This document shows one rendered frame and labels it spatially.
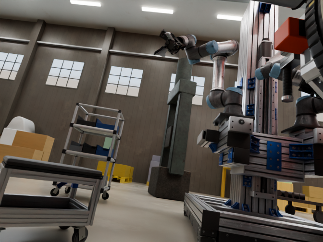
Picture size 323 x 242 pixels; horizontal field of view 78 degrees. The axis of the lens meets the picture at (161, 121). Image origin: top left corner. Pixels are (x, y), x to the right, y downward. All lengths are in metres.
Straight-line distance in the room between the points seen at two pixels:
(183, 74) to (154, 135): 4.04
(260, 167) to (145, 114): 7.11
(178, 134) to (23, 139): 2.97
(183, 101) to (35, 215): 3.31
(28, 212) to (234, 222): 0.95
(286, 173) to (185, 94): 2.84
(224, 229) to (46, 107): 9.12
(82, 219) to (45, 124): 8.59
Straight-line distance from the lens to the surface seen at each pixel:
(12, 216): 1.00
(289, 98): 0.98
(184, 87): 4.02
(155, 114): 8.22
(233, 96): 1.48
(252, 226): 1.27
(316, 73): 0.77
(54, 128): 9.29
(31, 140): 4.64
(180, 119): 3.79
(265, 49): 1.88
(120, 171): 6.08
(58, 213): 1.03
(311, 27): 0.73
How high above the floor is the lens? 0.36
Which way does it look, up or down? 15 degrees up
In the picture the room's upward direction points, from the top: 9 degrees clockwise
